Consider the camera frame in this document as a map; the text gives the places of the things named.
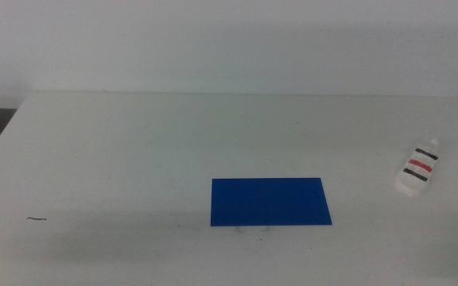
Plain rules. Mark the blue rectangular mat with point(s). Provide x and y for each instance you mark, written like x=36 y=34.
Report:
x=268 y=202

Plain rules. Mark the thin dark scrap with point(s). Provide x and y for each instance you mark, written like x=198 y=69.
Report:
x=36 y=218

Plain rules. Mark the white bottle with red label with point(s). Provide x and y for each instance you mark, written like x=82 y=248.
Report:
x=415 y=175

